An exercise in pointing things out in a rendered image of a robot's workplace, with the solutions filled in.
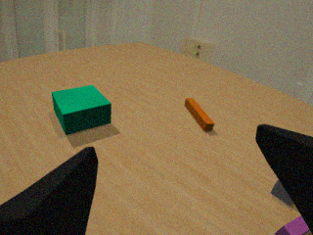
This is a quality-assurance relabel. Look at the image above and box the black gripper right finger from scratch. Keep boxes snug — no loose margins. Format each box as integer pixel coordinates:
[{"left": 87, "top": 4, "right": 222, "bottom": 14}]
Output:
[{"left": 255, "top": 124, "right": 313, "bottom": 235}]

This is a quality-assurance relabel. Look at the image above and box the orange rectangular block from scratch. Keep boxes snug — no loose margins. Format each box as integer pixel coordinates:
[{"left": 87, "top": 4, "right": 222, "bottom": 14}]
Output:
[{"left": 185, "top": 98, "right": 214, "bottom": 132}]

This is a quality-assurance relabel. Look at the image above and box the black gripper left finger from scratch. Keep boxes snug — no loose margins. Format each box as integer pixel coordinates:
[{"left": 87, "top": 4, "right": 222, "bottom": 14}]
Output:
[{"left": 0, "top": 146, "right": 99, "bottom": 235}]

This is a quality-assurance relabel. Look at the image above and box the green block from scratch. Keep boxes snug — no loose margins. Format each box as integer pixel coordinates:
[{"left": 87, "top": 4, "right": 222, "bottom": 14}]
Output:
[{"left": 52, "top": 85, "right": 112, "bottom": 136}]

